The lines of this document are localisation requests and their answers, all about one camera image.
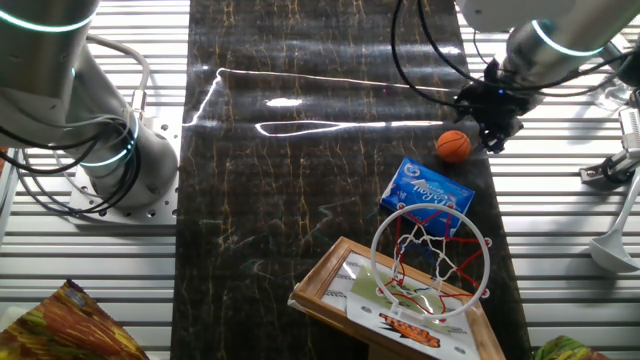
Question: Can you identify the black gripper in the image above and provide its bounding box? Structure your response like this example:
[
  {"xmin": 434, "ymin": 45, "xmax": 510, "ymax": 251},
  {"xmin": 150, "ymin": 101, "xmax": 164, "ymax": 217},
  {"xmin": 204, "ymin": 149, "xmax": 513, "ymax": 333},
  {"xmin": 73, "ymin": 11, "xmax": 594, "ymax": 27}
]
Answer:
[{"xmin": 454, "ymin": 59, "xmax": 545, "ymax": 155}]

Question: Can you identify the orange mini basketball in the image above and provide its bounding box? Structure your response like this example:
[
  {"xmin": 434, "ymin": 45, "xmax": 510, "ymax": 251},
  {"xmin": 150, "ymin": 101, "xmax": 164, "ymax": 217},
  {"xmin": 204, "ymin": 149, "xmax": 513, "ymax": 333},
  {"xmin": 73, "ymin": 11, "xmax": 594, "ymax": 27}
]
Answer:
[{"xmin": 435, "ymin": 129, "xmax": 472, "ymax": 165}]

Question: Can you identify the white toy basketball hoop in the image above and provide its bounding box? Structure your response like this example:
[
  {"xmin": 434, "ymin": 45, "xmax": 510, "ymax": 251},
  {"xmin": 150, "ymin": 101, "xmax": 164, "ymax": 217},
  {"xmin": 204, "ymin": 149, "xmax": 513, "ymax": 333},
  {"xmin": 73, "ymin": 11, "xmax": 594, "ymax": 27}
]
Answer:
[{"xmin": 345, "ymin": 202, "xmax": 494, "ymax": 360}]

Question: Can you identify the blue tissue pack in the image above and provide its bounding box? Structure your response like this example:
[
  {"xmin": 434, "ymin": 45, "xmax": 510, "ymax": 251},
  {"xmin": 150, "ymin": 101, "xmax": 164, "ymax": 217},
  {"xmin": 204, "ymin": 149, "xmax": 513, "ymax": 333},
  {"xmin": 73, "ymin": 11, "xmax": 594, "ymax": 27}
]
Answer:
[{"xmin": 379, "ymin": 156, "xmax": 476, "ymax": 239}]

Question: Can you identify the white plastic ladle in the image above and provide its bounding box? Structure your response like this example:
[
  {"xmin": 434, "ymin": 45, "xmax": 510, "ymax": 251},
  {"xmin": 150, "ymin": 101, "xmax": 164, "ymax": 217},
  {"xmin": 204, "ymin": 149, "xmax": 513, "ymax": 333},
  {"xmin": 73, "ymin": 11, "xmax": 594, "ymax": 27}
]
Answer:
[{"xmin": 588, "ymin": 168, "xmax": 640, "ymax": 275}]

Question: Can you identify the dark marble pattern mat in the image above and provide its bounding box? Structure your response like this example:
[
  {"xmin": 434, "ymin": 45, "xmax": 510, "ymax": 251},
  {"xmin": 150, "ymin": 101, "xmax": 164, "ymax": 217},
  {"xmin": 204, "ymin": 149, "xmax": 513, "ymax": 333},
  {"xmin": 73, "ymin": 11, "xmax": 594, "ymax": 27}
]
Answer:
[{"xmin": 169, "ymin": 0, "xmax": 534, "ymax": 360}]

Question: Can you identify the crumpled yellow green wrapper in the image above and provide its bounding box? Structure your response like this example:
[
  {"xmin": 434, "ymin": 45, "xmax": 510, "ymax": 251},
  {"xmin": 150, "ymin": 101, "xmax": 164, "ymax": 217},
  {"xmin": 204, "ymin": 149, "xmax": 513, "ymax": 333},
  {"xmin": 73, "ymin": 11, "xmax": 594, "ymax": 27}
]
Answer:
[{"xmin": 532, "ymin": 334, "xmax": 612, "ymax": 360}]

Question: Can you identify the colourful patterned cloth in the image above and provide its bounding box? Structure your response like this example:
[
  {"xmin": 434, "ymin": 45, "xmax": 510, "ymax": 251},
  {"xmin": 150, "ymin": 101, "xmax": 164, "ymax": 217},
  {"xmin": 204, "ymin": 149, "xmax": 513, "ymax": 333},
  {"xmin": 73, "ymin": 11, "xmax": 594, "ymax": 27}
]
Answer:
[{"xmin": 0, "ymin": 279, "xmax": 150, "ymax": 360}]

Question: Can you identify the metal clamp bracket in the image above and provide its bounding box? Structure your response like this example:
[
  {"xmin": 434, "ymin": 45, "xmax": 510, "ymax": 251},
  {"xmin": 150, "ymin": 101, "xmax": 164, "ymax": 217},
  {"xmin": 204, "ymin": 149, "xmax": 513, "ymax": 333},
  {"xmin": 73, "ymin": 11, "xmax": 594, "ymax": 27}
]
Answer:
[{"xmin": 578, "ymin": 148, "xmax": 640, "ymax": 185}]

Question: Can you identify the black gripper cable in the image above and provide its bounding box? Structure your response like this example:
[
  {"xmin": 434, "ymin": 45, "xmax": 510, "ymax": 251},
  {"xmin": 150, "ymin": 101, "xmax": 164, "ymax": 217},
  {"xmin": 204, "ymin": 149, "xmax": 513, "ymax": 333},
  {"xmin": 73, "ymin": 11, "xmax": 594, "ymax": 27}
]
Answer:
[{"xmin": 389, "ymin": 0, "xmax": 506, "ymax": 109}]

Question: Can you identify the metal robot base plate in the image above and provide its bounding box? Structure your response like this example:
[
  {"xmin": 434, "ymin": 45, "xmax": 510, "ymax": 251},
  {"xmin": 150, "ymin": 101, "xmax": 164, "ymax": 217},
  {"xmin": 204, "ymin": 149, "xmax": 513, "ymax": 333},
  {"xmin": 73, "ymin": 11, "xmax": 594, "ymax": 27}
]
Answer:
[{"xmin": 67, "ymin": 112, "xmax": 184, "ymax": 226}]

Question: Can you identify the grey cable with metal connector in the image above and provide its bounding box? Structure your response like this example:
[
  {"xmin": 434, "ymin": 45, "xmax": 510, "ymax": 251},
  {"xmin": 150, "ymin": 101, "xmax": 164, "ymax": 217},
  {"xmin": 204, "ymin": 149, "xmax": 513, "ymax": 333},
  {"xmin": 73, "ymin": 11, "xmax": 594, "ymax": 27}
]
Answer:
[{"xmin": 85, "ymin": 33, "xmax": 153, "ymax": 124}]

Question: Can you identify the black base cable bundle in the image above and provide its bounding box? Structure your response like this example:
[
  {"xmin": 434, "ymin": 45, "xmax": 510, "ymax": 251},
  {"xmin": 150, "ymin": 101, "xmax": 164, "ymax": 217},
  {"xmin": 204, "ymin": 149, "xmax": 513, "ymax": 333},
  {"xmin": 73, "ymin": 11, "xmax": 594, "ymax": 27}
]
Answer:
[{"xmin": 0, "ymin": 117, "xmax": 144, "ymax": 217}]

